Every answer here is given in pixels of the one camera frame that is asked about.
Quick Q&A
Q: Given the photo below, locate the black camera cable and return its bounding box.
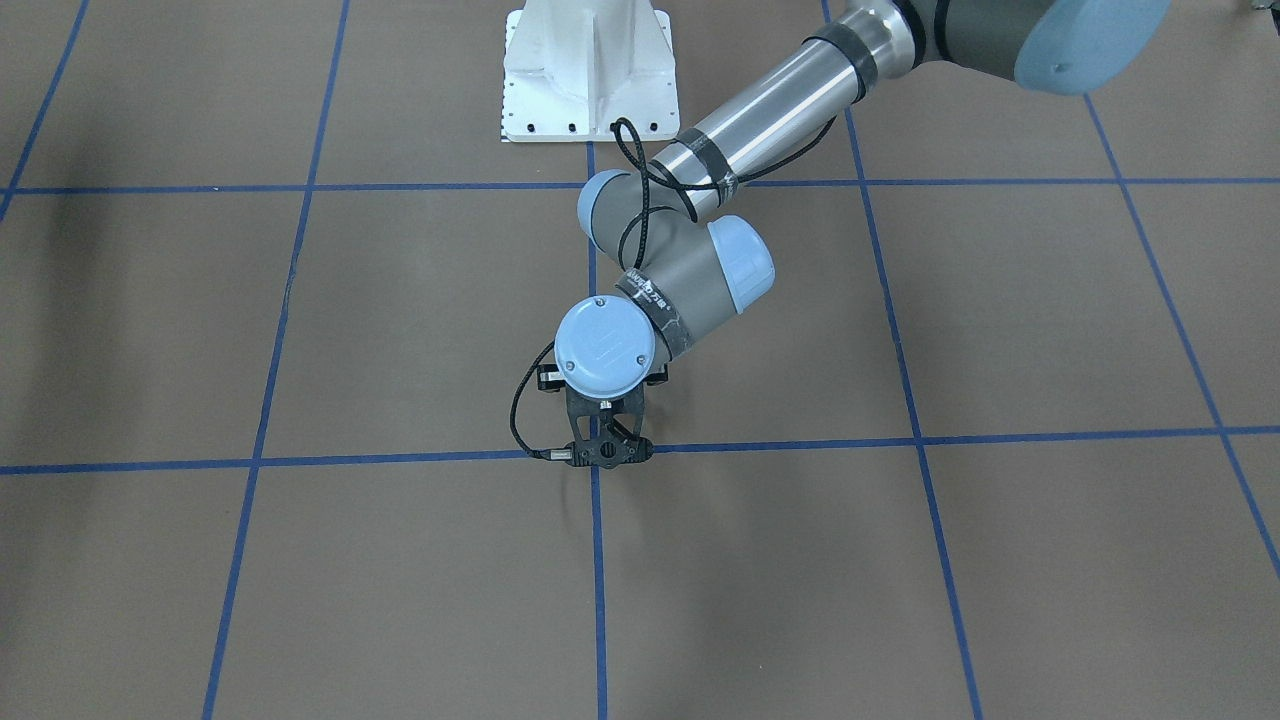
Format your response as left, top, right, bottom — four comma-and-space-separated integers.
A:
509, 118, 841, 462

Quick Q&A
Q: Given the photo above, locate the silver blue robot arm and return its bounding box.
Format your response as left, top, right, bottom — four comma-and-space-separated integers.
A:
538, 1, 1170, 404

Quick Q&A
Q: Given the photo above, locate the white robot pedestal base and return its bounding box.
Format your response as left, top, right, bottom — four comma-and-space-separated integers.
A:
500, 1, 682, 143

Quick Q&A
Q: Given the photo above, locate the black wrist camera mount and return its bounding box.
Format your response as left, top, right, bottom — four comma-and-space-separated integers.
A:
532, 363, 669, 469

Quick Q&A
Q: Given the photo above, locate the brown paper table cover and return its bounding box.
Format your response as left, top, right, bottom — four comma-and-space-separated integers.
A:
1, 1, 1279, 719

